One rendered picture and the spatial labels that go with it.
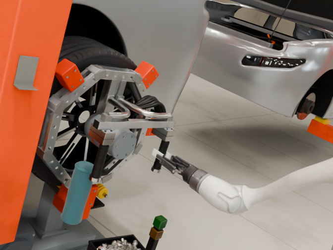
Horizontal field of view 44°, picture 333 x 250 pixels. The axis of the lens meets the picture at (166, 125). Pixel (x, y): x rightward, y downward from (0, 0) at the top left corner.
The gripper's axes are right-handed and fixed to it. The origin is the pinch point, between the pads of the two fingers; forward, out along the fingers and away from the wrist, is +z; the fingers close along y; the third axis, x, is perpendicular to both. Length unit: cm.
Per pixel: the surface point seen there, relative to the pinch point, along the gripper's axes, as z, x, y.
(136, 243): -20.0, -26.0, -22.9
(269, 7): 164, 89, 321
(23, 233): 19, -43, -45
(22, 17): 2, 46, -74
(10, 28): 4, 42, -76
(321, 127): 56, -20, 344
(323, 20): 94, 91, 320
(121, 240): -16.5, -25.8, -27.4
